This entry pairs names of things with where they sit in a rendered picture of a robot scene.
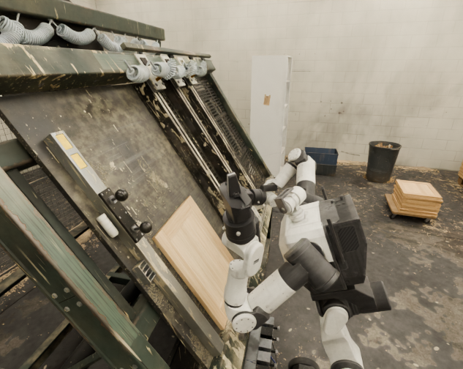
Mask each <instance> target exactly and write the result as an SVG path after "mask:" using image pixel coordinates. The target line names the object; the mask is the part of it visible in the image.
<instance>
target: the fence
mask: <svg viewBox="0 0 463 369"><path fill-rule="evenodd" d="M61 134H63V135H64V137H65V138H66V139H67V140H68V141H69V143H70V144H71V145H72V148H71V149H68V150H66V149H65V148H64V147H63V146H62V145H61V143H60V142H59V140H58V139H57V137H56V135H61ZM43 141H44V142H45V143H46V145H47V146H48V147H49V149H50V150H51V151H52V153H54V155H55V156H56V157H57V159H58V160H59V162H60V163H61V164H62V165H63V166H64V167H65V169H66V170H67V172H68V173H69V174H70V176H71V177H72V178H73V179H74V180H75V182H76V183H77V184H78V186H79V187H80V188H81V190H82V191H83V192H84V193H85V194H86V196H87V197H88V198H89V200H90V201H91V202H92V203H93V205H94V206H95V207H96V208H97V210H98V211H99V213H100V214H101V215H102V214H104V213H105V214H106V216H107V217H108V218H109V220H110V221H111V223H112V224H113V225H114V226H115V227H116V229H117V230H118V237H119V238H120V239H121V241H122V242H123V243H124V244H125V245H126V246H127V248H128V249H129V251H130V252H131V253H132V255H133V256H134V257H135V258H136V259H137V261H142V260H143V259H144V260H145V261H146V263H147V264H148V265H149V266H150V267H151V269H152V270H153V271H154V273H155V274H156V275H155V277H154V279H153V281H154V282H155V283H156V285H157V286H158V287H159V289H160V290H161V292H162V293H163V294H164V295H165V296H166V298H167V299H168V300H169V302H170V303H171V304H172V306H173V307H174V308H175V309H176V310H177V312H178V313H179V314H180V316H181V317H182V318H183V320H185V322H186V323H187V324H188V326H189V327H190V329H191V330H192V331H193V332H194V333H195V334H196V336H197V337H198V339H199V340H200V341H201V343H202V344H203V345H204V346H205V347H206V349H207V350H208V351H209V353H210V354H211V355H212V357H216V356H219V355H222V350H223V347H224V344H225V343H224V342H223V340H222V339H221V337H220V336H219V335H218V334H217V332H216V331H215V330H214V328H213V327H212V326H211V325H210V324H209V322H208V321H207V319H206V318H205V316H204V315H203V314H202V313H201V312H200V310H199V309H198V308H197V306H196V305H195V303H194V302H193V301H192V300H191V298H190V297H189V295H188V294H187V293H186V292H185V290H184V289H183V288H182V287H181V285H180V284H179V282H178V281H177V279H175V277H174V276H173V275H172V273H171V272H170V270H169V269H168V268H167V267H166V266H165V264H164V263H163V261H162V260H161V258H160V257H159V256H158V255H157V254H156V252H155V251H154V249H153V248H152V247H151V246H150V244H149V243H148V242H147V240H146V239H145V237H143V238H142V239H141V240H140V241H139V242H138V243H135V242H134V241H133V240H132V238H131V237H130V236H129V234H128V233H127V232H126V231H125V229H124V228H123V227H122V225H121V224H120V222H119V221H117V219H116V218H115V216H114V215H113V214H112V212H111V211H110V210H109V208H108V207H107V206H106V205H105V203H104V202H103V201H102V199H101V198H100V197H99V196H98V193H101V192H102V191H103V190H105V189H107V188H106V186H105V185H104V184H103V182H102V181H101V180H100V178H99V177H98V176H97V175H96V173H95V172H94V170H93V169H92V168H91V166H90V165H89V164H88V163H87V161H86V160H85V159H84V157H83V156H82V154H81V153H80V152H79V151H78V149H77V148H76V147H75V145H74V144H73V142H71V140H70V139H69V138H68V136H67V135H66V133H65V132H64V131H63V130H62V131H58V132H55V133H51V134H50V135H48V136H47V137H46V138H45V139H44V140H43ZM76 153H78V154H79V156H80V157H81V159H82V160H83V161H84V163H85V164H86V165H87V167H85V168H83V169H80V168H79V166H78V165H77V164H76V162H75V161H74V160H73V159H72V157H71V156H70V155H73V154H76Z"/></svg>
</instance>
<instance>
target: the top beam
mask: <svg viewBox="0 0 463 369"><path fill-rule="evenodd" d="M134 54H136V53H119V52H110V51H92V50H83V49H74V48H56V47H47V46H37V45H19V44H10V43H1V42H0V95H5V94H20V93H28V92H43V91H51V90H59V89H74V88H82V87H90V86H105V85H113V84H121V83H134V82H133V81H131V80H130V79H128V78H127V69H128V67H127V65H126V64H125V63H124V59H125V60H126V62H127V64H128V65H129V66H132V65H137V66H138V65H140V64H139V62H138V61H137V59H136V58H135V56H134ZM143 55H146V54H143ZM146 58H147V59H148V60H149V61H151V62H152V63H155V62H163V61H162V59H161V58H160V56H155V55H146ZM205 62H206V64H207V66H206V67H207V73H206V75H207V74H209V73H210V72H213V71H215V70H216V68H215V67H214V65H213V64H212V62H211V60H209V59H206V60H205ZM206 75H204V76H206Z"/></svg>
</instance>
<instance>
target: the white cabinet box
mask: <svg viewBox="0 0 463 369"><path fill-rule="evenodd" d="M292 60H293V57H292V56H252V85H251V112H250V138H251V140H252V142H253V144H254V145H255V147H256V148H257V150H258V151H259V153H260V156H261V157H262V158H263V160H264V162H265V164H266V165H267V167H268V169H269V171H270V172H271V174H273V175H274V177H276V176H277V175H278V174H279V172H280V171H281V170H282V168H283V167H284V163H285V145H286V135H287V117H288V108H289V98H290V79H291V70H292Z"/></svg>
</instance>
